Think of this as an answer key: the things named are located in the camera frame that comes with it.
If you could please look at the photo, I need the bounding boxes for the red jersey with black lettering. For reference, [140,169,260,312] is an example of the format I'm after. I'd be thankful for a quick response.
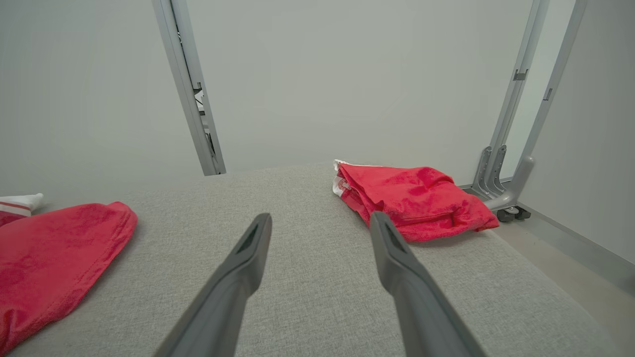
[332,159,500,243]

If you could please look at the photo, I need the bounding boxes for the grey metal stand right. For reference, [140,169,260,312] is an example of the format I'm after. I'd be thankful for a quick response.
[484,0,588,212]

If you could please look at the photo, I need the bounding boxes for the grey metal partition post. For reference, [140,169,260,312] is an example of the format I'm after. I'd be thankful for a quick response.
[151,0,227,177]
[471,0,551,197]

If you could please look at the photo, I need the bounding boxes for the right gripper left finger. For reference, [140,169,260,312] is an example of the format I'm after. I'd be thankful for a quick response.
[153,213,273,357]

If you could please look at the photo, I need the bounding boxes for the red shirt striped white sleeves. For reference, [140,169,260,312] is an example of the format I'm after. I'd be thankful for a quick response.
[0,193,139,356]

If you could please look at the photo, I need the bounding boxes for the black caster wheel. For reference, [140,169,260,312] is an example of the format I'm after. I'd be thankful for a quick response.
[496,206,531,223]

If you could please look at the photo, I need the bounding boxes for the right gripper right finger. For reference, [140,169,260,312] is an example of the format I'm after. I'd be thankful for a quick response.
[370,211,485,357]

